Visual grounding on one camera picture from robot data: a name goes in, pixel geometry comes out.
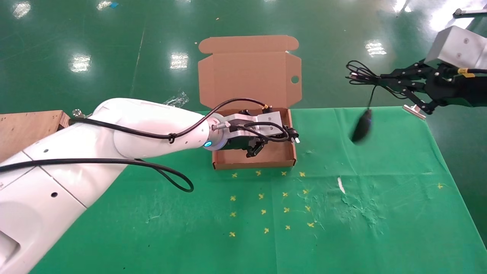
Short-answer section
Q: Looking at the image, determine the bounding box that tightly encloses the green table cloth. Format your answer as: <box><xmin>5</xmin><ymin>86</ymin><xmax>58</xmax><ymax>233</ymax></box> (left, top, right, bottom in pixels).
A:
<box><xmin>29</xmin><ymin>107</ymin><xmax>487</xmax><ymax>274</ymax></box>

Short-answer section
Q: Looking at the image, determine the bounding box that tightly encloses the black cable with yellow tag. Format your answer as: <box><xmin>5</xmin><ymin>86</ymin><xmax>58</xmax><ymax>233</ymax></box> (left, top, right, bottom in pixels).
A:
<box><xmin>456</xmin><ymin>67</ymin><xmax>487</xmax><ymax>78</ymax></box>

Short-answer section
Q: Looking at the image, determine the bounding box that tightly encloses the open brown cardboard box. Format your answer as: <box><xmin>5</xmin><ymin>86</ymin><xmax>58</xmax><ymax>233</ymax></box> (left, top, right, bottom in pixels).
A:
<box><xmin>198</xmin><ymin>35</ymin><xmax>303</xmax><ymax>170</ymax></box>

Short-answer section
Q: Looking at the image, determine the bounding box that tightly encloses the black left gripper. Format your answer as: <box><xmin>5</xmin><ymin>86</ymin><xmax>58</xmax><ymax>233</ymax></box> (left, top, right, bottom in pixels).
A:
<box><xmin>226</xmin><ymin>127</ymin><xmax>297</xmax><ymax>158</ymax></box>

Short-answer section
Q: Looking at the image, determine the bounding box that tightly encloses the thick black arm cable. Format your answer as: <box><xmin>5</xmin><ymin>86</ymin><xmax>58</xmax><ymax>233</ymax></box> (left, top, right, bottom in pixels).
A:
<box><xmin>0</xmin><ymin>158</ymin><xmax>195</xmax><ymax>193</ymax></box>

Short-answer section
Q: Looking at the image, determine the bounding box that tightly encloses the short black wrist cable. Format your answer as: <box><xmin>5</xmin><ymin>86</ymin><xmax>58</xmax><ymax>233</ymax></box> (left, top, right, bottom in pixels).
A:
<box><xmin>228</xmin><ymin>120</ymin><xmax>292</xmax><ymax>144</ymax></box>

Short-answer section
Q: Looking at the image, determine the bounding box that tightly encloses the black wired computer mouse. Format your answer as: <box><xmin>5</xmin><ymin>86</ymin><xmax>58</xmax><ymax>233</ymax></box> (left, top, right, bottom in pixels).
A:
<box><xmin>345</xmin><ymin>60</ymin><xmax>409</xmax><ymax>145</ymax></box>

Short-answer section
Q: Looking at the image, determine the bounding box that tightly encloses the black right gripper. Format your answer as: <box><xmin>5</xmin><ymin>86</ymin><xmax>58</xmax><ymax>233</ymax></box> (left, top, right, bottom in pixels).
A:
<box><xmin>380</xmin><ymin>62</ymin><xmax>487</xmax><ymax>115</ymax></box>

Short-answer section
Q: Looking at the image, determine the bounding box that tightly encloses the wooden board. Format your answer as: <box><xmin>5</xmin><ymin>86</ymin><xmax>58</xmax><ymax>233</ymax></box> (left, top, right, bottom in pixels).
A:
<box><xmin>0</xmin><ymin>110</ymin><xmax>71</xmax><ymax>162</ymax></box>

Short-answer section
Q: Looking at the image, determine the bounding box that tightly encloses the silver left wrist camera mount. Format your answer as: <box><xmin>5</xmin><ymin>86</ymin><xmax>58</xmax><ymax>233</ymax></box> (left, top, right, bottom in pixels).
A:
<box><xmin>228</xmin><ymin>112</ymin><xmax>285</xmax><ymax>138</ymax></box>

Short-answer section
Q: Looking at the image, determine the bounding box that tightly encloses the grey metal stand foot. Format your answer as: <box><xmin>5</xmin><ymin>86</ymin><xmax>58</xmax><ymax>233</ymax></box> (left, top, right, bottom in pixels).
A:
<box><xmin>452</xmin><ymin>8</ymin><xmax>487</xmax><ymax>19</ymax></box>

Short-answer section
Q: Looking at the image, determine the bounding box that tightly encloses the crumpled clear plastic wrap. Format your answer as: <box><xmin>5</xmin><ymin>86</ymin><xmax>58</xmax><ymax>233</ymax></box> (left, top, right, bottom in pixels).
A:
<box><xmin>163</xmin><ymin>91</ymin><xmax>190</xmax><ymax>108</ymax></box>

